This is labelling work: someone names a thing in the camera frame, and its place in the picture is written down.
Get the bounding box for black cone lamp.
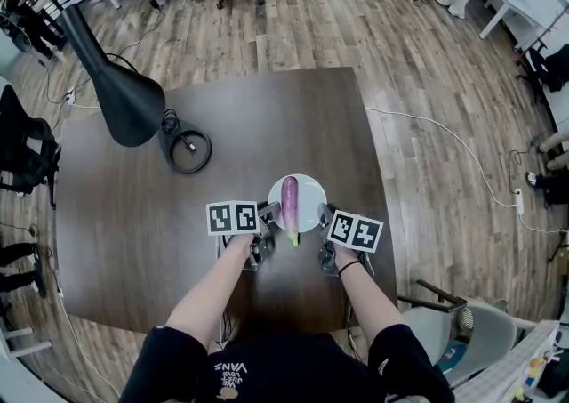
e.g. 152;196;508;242
59;4;213;175

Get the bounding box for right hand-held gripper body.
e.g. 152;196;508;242
317;209;384;277

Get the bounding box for beige woven object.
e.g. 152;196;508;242
457;306;475;332

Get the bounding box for person's black printed shirt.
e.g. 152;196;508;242
117;323;457;403

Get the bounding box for black hair tie wristband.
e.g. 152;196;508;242
337;260;364;277

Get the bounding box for purple eggplant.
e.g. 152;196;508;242
279;176;301;246

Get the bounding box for black lamp cable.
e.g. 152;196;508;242
157;108;196;152

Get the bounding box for white power cable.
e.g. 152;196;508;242
364;105;519;207

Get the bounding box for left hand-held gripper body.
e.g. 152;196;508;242
205;199;273;271

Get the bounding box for wooden coat rack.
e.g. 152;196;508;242
515;4;569;82

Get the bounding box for person's left forearm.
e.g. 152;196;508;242
164;232;257;351

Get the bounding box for white patterned counter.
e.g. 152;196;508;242
453;320;569;403

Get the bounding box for grey upholstered chair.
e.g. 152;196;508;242
397;278;537;389

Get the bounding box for teal packet red label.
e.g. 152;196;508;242
437;341;468;371

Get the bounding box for white round plate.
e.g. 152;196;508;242
267;173;328;234

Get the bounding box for person's right forearm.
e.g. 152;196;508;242
333;243;404;349

